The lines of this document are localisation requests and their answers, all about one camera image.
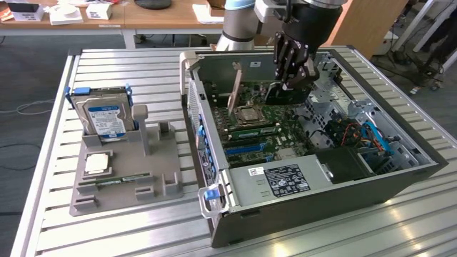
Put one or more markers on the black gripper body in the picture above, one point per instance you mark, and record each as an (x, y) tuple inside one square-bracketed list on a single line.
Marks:
[(314, 26)]

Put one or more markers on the graphics card black fan shroud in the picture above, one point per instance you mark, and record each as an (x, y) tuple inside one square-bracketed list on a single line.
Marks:
[(286, 97)]

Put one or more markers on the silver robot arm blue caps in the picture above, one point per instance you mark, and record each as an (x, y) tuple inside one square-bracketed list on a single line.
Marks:
[(236, 26)]

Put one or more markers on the wooden cabinet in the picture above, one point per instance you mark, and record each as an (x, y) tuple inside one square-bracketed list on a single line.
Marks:
[(368, 26)]

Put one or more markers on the green motherboard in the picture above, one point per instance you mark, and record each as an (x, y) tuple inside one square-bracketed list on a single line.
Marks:
[(290, 125)]

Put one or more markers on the small white device box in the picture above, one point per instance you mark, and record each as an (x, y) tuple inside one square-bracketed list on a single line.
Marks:
[(387, 42)]

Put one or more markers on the white paper stack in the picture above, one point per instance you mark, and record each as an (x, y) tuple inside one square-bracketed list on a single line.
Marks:
[(208, 16)]

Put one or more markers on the brown cardboard box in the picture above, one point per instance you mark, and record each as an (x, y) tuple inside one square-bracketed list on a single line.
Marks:
[(216, 3)]

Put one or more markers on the silver chipset heatsink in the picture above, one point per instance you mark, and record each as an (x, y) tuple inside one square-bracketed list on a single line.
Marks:
[(290, 154)]

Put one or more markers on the black stand with casters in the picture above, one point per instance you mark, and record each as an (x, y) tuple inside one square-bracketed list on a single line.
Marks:
[(427, 71)]

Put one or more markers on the blue expansion slot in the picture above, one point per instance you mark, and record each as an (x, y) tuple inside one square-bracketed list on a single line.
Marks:
[(247, 149)]

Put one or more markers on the person in dark clothes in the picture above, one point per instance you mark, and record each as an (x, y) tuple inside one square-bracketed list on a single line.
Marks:
[(444, 32)]

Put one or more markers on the dark round flat object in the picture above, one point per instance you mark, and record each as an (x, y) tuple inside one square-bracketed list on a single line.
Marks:
[(154, 4)]

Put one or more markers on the grey power supply unit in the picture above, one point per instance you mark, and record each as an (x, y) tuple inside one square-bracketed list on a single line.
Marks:
[(250, 187)]

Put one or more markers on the open black PC case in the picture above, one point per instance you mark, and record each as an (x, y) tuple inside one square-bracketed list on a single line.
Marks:
[(303, 214)]

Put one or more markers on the blue case release latch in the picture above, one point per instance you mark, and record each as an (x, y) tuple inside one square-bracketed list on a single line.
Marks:
[(210, 194)]

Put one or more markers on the white labelled cardboard box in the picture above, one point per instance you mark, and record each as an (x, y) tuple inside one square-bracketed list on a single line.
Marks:
[(101, 12)]

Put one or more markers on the hard disk in blue caddy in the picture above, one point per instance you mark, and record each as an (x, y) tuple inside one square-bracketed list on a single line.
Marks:
[(103, 117)]

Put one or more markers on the grey parts rack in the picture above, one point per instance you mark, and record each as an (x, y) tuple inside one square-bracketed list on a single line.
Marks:
[(132, 166)]

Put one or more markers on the white round roll on box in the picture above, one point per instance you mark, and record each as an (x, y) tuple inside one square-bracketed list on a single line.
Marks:
[(66, 14)]

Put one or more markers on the silver CPU chip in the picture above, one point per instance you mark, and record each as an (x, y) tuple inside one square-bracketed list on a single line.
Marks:
[(97, 163)]

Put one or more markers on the white box with black lid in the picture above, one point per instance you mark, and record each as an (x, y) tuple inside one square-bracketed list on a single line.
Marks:
[(27, 14)]

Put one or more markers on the red book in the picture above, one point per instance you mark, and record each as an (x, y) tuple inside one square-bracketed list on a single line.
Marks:
[(6, 14)]

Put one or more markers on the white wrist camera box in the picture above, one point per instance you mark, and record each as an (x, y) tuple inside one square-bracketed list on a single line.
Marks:
[(266, 10)]

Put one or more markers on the CPU socket with metal frame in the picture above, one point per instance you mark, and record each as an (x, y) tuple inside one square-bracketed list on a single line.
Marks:
[(252, 116)]

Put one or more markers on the white frame table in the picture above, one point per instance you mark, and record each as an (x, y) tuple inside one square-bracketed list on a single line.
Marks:
[(411, 29)]

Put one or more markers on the wooden desk white frame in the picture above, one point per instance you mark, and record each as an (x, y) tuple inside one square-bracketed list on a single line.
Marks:
[(35, 24), (160, 18)]

